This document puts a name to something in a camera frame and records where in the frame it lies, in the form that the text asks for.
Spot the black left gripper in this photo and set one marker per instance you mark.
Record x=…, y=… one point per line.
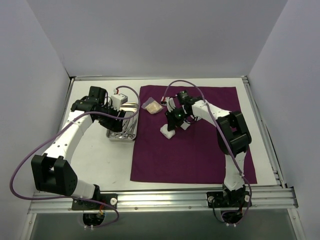
x=114, y=120

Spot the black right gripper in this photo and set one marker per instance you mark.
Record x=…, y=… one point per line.
x=172, y=118

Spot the white gauze pad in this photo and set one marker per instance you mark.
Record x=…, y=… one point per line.
x=167, y=133
x=185, y=125

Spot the steel instrument tray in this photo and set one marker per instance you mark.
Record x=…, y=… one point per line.
x=130, y=108

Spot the clear bag of cotton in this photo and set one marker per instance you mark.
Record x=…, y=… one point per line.
x=152, y=106

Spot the purple surgical cloth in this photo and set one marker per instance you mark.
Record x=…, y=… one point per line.
x=191, y=156

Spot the steel forceps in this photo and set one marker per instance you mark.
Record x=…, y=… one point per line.
x=131, y=128
x=115, y=135

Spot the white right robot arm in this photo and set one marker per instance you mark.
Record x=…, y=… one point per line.
x=233, y=135

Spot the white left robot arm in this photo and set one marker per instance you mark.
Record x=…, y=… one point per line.
x=52, y=171

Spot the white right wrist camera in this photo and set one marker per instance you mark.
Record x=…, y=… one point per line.
x=169, y=102

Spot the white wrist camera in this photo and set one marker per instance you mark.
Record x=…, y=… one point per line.
x=169, y=102
x=118, y=99

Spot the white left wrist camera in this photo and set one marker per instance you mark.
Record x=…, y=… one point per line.
x=118, y=99

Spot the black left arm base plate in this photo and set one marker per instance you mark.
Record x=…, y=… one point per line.
x=105, y=201

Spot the aluminium right rail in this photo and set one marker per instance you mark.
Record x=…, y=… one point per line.
x=265, y=135

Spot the aluminium rail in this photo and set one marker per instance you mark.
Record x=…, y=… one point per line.
x=175, y=200
x=265, y=135

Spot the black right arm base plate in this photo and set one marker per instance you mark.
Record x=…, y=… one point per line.
x=228, y=199

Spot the aluminium front rail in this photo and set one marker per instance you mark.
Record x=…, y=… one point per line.
x=175, y=200

